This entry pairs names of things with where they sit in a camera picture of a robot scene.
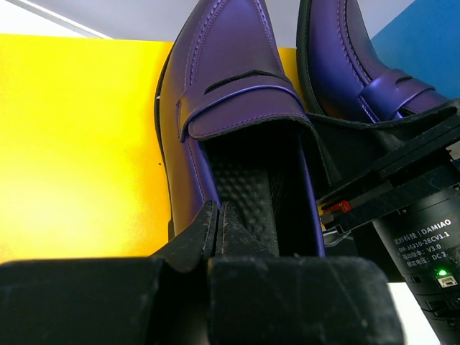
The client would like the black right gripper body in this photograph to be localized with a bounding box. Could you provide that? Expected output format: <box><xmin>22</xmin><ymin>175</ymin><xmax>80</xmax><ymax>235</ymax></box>
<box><xmin>306</xmin><ymin>99</ymin><xmax>459</xmax><ymax>258</ymax></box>

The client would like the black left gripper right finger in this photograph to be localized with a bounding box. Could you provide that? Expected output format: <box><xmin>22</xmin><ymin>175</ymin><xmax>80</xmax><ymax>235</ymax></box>
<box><xmin>215</xmin><ymin>202</ymin><xmax>277</xmax><ymax>258</ymax></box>

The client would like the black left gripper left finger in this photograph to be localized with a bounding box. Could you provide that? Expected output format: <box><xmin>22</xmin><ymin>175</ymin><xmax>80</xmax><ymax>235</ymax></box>
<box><xmin>163</xmin><ymin>201</ymin><xmax>219</xmax><ymax>273</ymax></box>

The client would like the purple loafer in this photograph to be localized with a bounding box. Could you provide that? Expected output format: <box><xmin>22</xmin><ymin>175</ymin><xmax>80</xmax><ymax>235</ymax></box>
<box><xmin>155</xmin><ymin>1</ymin><xmax>325</xmax><ymax>257</ymax></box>
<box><xmin>296</xmin><ymin>0</ymin><xmax>448</xmax><ymax>123</ymax></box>

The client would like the yellow top shelf board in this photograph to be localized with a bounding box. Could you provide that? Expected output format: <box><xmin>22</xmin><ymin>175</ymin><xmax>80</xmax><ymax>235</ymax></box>
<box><xmin>0</xmin><ymin>32</ymin><xmax>299</xmax><ymax>265</ymax></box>

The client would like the blue shoe shelf frame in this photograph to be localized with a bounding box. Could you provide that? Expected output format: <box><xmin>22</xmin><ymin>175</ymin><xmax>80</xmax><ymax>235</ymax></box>
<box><xmin>372</xmin><ymin>17</ymin><xmax>459</xmax><ymax>98</ymax></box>

